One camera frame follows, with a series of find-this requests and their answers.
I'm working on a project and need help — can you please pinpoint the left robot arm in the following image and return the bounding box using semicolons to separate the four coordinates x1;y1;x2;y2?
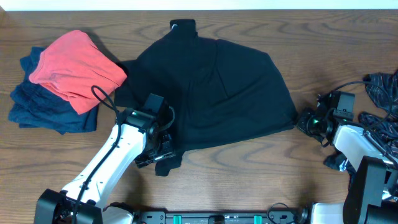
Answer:
34;94;175;223

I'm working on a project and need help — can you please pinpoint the plain black t-shirt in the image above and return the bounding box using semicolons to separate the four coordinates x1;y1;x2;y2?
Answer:
114;19;297;177

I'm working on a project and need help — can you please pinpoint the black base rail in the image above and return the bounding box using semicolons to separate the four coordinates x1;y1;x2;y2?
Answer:
132;203;310;224

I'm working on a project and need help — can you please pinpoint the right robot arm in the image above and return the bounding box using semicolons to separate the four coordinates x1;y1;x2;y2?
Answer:
296;91;397;224

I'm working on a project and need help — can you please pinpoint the folded navy blue garment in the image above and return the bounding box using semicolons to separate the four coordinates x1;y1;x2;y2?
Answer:
8;47;98;134

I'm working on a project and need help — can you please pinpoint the folded red garment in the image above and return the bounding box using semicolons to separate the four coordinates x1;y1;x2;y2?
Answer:
29;30;127;114

